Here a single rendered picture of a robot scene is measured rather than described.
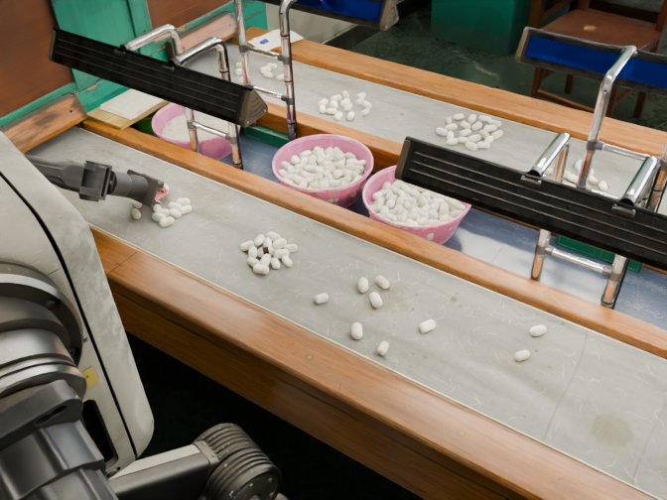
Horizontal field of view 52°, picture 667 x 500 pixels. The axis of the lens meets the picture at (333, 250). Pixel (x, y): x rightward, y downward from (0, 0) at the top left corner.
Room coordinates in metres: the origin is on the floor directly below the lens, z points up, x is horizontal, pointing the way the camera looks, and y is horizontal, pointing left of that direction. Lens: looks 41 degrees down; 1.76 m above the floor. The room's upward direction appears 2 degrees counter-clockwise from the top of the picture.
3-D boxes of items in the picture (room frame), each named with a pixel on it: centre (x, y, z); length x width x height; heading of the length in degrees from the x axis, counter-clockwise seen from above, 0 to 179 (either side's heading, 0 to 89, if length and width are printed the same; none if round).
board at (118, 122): (1.90, 0.56, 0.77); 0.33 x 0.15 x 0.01; 145
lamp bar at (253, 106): (1.45, 0.40, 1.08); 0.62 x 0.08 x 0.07; 55
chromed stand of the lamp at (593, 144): (1.28, -0.67, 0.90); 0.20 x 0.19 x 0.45; 55
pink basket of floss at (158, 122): (1.78, 0.38, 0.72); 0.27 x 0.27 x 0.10
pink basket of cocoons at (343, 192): (1.52, 0.02, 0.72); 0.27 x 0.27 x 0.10
